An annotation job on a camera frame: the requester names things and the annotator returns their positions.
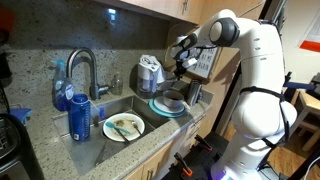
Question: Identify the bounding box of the black orange clamp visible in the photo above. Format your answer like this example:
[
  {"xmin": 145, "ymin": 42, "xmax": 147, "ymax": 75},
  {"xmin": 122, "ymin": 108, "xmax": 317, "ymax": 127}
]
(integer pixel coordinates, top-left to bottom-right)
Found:
[
  {"xmin": 174, "ymin": 152, "xmax": 193, "ymax": 177},
  {"xmin": 195, "ymin": 134, "xmax": 212, "ymax": 151}
]

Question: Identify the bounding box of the white water filter pitcher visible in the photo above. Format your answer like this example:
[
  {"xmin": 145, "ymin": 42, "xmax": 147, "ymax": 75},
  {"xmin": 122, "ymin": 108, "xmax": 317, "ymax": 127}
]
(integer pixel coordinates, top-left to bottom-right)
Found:
[{"xmin": 137, "ymin": 63, "xmax": 157, "ymax": 99}]

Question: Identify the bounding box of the stainless steel tumbler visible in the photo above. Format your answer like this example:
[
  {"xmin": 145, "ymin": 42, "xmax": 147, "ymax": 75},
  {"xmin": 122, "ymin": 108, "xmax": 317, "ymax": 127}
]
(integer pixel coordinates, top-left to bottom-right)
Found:
[{"xmin": 187, "ymin": 79, "xmax": 202, "ymax": 106}]

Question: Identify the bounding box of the wooden cabinet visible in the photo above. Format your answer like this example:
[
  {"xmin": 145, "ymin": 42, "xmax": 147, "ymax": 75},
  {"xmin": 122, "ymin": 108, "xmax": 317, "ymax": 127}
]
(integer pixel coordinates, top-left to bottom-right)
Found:
[
  {"xmin": 93, "ymin": 0, "xmax": 208, "ymax": 25},
  {"xmin": 121, "ymin": 113, "xmax": 214, "ymax": 180}
]

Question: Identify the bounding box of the wooden lower cabinet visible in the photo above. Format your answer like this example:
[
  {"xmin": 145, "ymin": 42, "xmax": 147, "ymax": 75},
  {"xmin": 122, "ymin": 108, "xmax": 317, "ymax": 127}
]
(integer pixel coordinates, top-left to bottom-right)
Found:
[{"xmin": 121, "ymin": 113, "xmax": 214, "ymax": 180}]

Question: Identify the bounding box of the small white ceramic bowl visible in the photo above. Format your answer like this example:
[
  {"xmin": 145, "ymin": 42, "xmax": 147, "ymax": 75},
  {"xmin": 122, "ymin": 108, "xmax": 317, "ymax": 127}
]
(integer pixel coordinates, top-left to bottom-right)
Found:
[{"xmin": 163, "ymin": 90, "xmax": 184, "ymax": 108}]

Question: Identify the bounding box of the blue sponge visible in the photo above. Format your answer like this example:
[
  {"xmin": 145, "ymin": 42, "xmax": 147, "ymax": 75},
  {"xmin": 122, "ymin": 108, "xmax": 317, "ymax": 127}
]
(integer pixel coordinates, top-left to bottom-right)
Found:
[{"xmin": 10, "ymin": 108, "xmax": 32, "ymax": 125}]

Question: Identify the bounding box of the wood framed dishes sign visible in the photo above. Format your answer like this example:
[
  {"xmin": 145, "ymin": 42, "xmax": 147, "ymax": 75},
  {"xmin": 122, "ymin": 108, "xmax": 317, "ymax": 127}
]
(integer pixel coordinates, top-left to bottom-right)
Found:
[{"xmin": 187, "ymin": 48, "xmax": 218, "ymax": 79}]

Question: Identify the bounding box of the dirty white plate in sink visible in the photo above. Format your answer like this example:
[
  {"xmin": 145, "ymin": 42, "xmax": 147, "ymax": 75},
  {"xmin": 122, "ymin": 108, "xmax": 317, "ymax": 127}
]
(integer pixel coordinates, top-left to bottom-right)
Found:
[{"xmin": 103, "ymin": 113, "xmax": 145, "ymax": 142}]

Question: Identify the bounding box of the clear glass soap dispenser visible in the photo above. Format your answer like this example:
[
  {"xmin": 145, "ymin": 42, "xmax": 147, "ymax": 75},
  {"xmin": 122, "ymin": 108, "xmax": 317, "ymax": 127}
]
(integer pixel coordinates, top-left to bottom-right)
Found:
[{"xmin": 112, "ymin": 72, "xmax": 123, "ymax": 95}]

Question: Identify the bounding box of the wooden side table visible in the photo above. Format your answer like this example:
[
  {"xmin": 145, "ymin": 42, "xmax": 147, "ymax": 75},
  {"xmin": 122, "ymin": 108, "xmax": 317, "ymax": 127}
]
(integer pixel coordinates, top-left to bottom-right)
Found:
[{"xmin": 291, "ymin": 90, "xmax": 320, "ymax": 151}]

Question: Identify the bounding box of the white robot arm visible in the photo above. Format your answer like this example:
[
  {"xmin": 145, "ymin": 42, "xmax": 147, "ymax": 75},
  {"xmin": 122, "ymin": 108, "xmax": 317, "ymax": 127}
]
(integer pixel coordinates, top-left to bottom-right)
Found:
[{"xmin": 170, "ymin": 9, "xmax": 297, "ymax": 180}]

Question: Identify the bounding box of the black orange clamp far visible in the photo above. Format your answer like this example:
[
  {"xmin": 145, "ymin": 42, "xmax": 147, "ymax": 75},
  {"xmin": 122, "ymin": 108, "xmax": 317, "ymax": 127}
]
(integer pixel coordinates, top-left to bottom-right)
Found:
[{"xmin": 195, "ymin": 134, "xmax": 212, "ymax": 151}]

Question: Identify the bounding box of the white dish towel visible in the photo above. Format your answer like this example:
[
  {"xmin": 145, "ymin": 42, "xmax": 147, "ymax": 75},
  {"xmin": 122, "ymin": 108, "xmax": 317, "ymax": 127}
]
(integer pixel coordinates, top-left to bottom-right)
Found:
[{"xmin": 138, "ymin": 55, "xmax": 165, "ymax": 83}]

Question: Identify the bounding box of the dark metal kitchen faucet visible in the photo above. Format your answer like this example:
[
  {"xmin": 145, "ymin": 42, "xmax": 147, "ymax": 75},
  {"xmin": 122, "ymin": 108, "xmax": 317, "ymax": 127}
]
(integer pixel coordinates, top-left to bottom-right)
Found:
[{"xmin": 66, "ymin": 47, "xmax": 112, "ymax": 100}]

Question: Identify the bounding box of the teal scrub brush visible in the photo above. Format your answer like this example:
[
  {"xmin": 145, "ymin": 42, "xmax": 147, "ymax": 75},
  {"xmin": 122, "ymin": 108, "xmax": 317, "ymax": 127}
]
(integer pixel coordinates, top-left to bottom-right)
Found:
[{"xmin": 105, "ymin": 121, "xmax": 131, "ymax": 144}]

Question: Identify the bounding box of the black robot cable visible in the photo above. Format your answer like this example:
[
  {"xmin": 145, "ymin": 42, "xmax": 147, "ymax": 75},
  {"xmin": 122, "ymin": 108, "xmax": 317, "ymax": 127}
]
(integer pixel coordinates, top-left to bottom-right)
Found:
[{"xmin": 239, "ymin": 85, "xmax": 292, "ymax": 144}]

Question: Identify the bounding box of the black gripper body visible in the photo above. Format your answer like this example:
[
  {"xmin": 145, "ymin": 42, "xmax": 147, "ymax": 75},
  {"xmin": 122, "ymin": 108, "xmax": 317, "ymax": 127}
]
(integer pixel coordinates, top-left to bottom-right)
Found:
[{"xmin": 174, "ymin": 61, "xmax": 189, "ymax": 79}]

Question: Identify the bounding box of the wooden upper cabinet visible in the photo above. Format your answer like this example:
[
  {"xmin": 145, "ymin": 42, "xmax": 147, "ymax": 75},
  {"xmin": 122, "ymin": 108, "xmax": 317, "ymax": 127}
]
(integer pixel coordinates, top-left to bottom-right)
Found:
[{"xmin": 93, "ymin": 0, "xmax": 208, "ymax": 25}]

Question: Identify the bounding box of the black orange clamp near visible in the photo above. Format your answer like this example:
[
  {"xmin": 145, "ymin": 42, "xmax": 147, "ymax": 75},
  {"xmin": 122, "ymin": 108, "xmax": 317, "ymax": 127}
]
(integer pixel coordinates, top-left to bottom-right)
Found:
[{"xmin": 174, "ymin": 152, "xmax": 193, "ymax": 177}]

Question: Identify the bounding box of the metal fork on plate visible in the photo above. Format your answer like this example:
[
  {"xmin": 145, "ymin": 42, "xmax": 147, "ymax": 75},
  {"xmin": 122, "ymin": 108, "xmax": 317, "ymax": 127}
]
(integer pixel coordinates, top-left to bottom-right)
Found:
[{"xmin": 131, "ymin": 122, "xmax": 142, "ymax": 136}]

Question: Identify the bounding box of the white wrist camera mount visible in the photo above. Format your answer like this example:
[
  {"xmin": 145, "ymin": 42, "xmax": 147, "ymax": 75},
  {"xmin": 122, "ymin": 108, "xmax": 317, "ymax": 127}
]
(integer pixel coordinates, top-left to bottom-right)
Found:
[{"xmin": 181, "ymin": 49, "xmax": 200, "ymax": 69}]

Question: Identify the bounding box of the black toaster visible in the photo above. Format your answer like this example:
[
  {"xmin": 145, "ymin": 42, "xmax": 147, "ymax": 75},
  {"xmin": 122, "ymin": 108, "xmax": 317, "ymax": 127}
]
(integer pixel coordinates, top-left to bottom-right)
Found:
[{"xmin": 0, "ymin": 114, "xmax": 44, "ymax": 180}]

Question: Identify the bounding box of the stainless steel sink basin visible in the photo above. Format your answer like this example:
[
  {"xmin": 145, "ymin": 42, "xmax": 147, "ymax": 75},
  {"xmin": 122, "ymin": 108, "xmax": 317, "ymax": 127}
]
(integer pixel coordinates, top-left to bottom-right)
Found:
[{"xmin": 53, "ymin": 96, "xmax": 169, "ymax": 175}]

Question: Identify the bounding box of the blue dish soap bottle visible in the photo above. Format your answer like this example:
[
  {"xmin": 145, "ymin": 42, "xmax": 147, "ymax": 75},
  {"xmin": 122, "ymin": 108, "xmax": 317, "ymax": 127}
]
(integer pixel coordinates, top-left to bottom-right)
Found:
[{"xmin": 52, "ymin": 60, "xmax": 74, "ymax": 111}]

